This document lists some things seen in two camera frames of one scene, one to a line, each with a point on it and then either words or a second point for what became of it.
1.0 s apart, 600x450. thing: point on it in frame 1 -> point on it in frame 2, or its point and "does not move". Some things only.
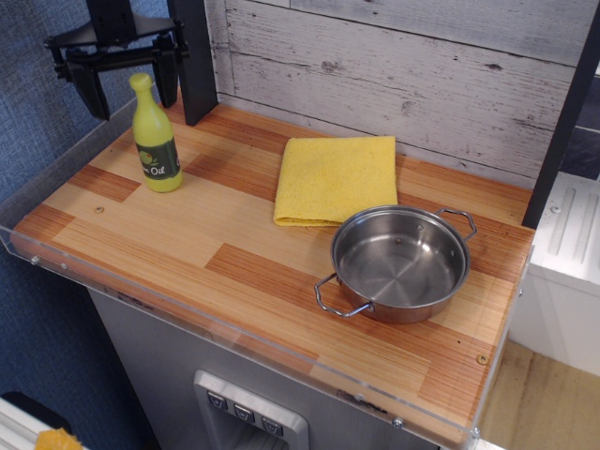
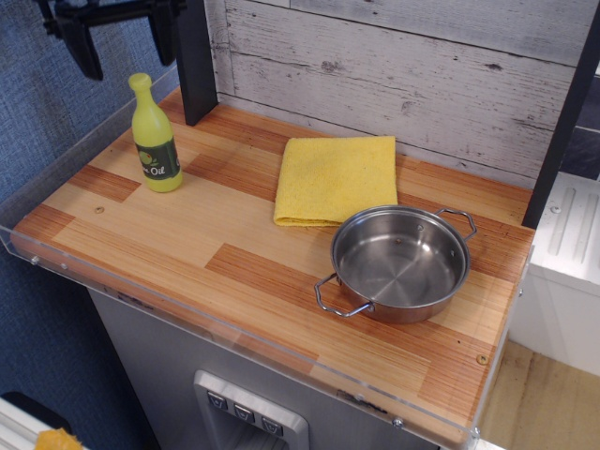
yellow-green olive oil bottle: [154, 140] does not move
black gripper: [117, 36] -> [74, 17]
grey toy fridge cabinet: [193, 393] does not move
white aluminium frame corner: [19, 429] does not move
